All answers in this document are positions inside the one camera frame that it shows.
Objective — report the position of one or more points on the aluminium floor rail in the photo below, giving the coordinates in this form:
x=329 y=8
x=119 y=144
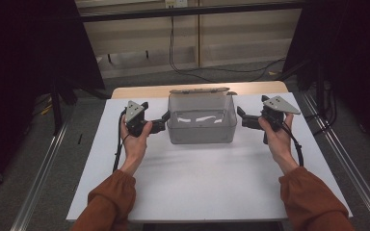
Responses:
x=356 y=179
x=41 y=179

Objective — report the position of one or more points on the black curtain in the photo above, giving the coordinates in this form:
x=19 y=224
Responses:
x=19 y=64
x=350 y=48

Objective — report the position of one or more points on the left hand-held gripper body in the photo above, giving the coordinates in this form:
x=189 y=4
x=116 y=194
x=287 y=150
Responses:
x=135 y=120

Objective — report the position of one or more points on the black horizontal bar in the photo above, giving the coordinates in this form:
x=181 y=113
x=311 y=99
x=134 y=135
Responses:
x=189 y=12

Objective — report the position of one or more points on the person's left hand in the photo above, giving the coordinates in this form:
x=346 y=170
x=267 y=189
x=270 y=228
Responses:
x=135 y=147

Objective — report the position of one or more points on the black metal stand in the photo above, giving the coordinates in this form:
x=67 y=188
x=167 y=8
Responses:
x=57 y=109

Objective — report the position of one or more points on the white wall power outlet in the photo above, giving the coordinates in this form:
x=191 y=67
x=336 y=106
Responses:
x=176 y=3

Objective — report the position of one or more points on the clear grey plastic storage box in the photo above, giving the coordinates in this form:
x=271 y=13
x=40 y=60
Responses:
x=202 y=134

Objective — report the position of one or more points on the white table cover sheet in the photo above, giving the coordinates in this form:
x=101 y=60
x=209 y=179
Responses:
x=205 y=186

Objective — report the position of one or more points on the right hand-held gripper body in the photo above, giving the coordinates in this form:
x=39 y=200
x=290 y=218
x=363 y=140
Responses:
x=277 y=106

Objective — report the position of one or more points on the person's right hand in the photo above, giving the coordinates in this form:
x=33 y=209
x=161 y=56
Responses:
x=281 y=144

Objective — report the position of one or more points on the clear grey box lid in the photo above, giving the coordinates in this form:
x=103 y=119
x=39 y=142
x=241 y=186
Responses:
x=199 y=90

